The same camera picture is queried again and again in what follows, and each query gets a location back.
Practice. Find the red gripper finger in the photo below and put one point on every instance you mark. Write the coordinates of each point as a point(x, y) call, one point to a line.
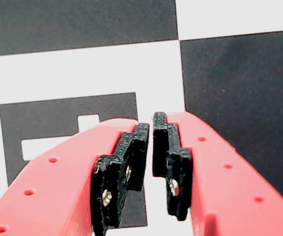
point(230, 191)
point(58, 184)

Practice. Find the black white marker checkerboard mat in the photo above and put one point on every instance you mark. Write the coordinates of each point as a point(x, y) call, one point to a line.
point(82, 73)

